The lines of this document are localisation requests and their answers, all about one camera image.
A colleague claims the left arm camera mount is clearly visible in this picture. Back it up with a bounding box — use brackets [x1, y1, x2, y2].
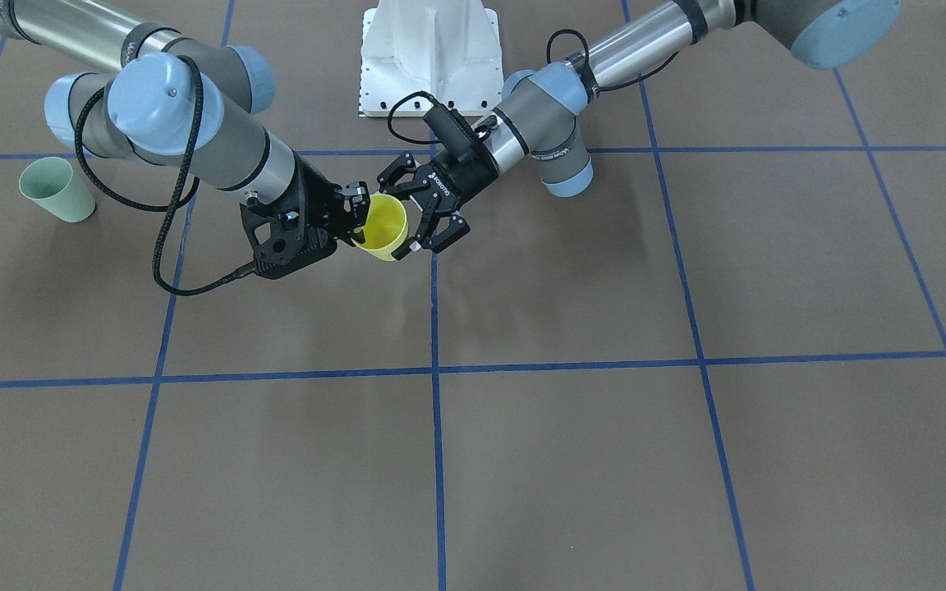
[423, 104, 480, 163]

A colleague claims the yellow plastic cup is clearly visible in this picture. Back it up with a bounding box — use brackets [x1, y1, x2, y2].
[354, 192, 409, 262]

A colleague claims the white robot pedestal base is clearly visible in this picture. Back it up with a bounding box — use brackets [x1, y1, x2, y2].
[358, 1, 503, 117]

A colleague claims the light green plastic cup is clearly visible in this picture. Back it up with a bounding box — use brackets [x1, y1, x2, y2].
[18, 157, 97, 223]

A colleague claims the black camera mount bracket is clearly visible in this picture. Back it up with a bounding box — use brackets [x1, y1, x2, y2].
[239, 204, 338, 280]

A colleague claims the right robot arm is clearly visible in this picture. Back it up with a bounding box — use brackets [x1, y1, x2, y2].
[0, 1, 384, 279]

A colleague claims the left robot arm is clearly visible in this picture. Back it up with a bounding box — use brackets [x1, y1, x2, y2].
[379, 1, 902, 216]

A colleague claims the brown paper table mat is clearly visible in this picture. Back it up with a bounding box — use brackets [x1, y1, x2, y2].
[0, 1, 946, 590]

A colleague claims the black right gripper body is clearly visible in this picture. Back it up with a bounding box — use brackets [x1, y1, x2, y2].
[275, 156, 358, 247]

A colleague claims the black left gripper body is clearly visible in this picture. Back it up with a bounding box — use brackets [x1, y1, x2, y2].
[420, 151, 500, 217]

